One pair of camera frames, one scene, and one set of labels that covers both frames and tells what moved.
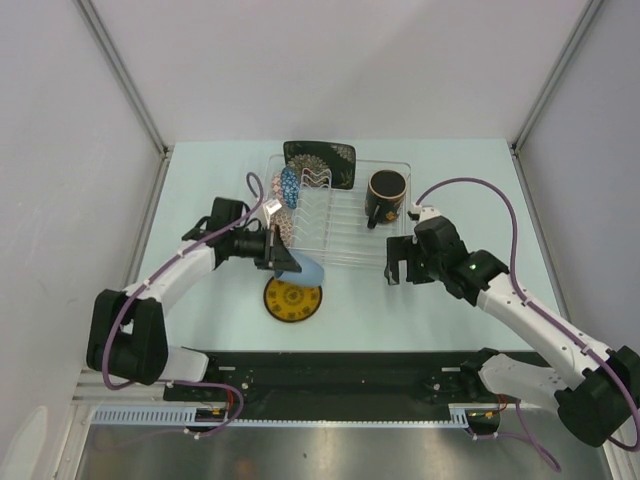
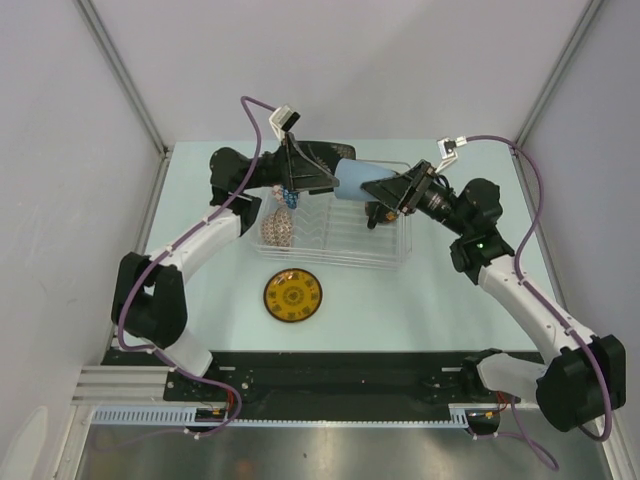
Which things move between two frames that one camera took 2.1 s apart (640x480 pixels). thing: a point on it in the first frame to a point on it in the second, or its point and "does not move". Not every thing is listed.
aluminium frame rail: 91,389 does not move
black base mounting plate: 343,381 does not move
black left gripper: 277,256 to 299,172
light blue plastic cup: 312,273 to 352,173
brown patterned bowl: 283,219 does not move
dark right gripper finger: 399,248 to 401,191
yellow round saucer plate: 291,303 does not move
